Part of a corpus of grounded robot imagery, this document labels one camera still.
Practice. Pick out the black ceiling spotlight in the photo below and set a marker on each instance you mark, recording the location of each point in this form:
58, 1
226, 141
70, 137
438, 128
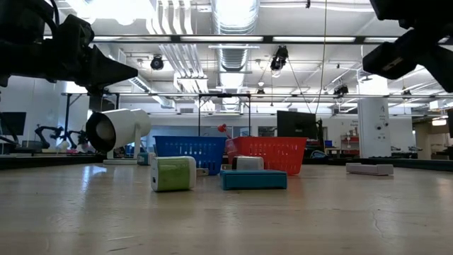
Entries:
341, 90
156, 63

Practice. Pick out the glowing rectangular lamp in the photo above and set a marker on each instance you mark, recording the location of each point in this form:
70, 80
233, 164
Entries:
439, 122

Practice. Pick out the black tall stand frame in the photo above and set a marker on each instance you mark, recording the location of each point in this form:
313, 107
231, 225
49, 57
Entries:
224, 95

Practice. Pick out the red plastic basket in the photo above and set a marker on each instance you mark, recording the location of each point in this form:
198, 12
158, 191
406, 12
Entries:
279, 152

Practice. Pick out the silver ventilation duct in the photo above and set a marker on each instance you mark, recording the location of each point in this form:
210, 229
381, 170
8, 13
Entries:
235, 17

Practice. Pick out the black hanging overhead camera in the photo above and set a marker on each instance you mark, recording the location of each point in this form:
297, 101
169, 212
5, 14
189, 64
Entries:
280, 56

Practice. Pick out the white spotlight lamp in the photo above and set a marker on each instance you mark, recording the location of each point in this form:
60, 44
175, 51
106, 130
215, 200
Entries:
120, 127

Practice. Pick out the black monitor back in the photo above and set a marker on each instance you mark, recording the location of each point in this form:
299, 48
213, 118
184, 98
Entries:
296, 124

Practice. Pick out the blue plastic basket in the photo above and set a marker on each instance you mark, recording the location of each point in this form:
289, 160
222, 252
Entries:
209, 150

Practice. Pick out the teal charger cube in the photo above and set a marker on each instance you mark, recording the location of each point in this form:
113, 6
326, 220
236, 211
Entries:
143, 159

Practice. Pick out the white charger black face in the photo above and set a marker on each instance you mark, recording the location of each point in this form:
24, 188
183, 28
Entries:
249, 163

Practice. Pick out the red round lamp head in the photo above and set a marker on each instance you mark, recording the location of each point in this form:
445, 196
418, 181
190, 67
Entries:
222, 127

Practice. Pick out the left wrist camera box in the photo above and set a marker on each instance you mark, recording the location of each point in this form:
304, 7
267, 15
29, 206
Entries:
76, 32

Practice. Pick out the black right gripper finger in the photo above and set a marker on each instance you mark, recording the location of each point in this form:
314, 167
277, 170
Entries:
442, 63

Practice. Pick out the green white charger cube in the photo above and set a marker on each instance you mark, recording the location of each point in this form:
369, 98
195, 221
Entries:
173, 173

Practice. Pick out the white round pillar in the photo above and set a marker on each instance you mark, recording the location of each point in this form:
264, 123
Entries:
374, 127

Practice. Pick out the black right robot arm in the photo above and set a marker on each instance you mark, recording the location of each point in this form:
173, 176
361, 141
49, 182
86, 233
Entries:
417, 10

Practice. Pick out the long grey box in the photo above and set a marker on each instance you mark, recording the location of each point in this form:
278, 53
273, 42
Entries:
369, 169

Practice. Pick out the black background rig frame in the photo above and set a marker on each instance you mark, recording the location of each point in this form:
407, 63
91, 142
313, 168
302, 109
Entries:
67, 113

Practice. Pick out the teal flat box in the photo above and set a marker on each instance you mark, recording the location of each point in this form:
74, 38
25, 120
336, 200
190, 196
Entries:
253, 180

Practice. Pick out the dark monitor screen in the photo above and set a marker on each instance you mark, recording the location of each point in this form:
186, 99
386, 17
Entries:
13, 123

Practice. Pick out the blue white round object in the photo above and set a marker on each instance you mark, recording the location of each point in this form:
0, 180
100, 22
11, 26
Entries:
318, 154

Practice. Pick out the black background robot arm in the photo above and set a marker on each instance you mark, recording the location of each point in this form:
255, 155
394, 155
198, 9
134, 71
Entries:
81, 136
42, 129

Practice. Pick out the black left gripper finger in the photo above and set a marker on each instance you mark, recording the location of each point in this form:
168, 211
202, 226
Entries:
109, 71

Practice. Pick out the red storage shelf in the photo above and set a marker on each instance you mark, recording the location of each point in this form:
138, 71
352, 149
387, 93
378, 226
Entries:
350, 141

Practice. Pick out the long linear ceiling light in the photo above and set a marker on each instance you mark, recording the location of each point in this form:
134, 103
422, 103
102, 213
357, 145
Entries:
219, 38

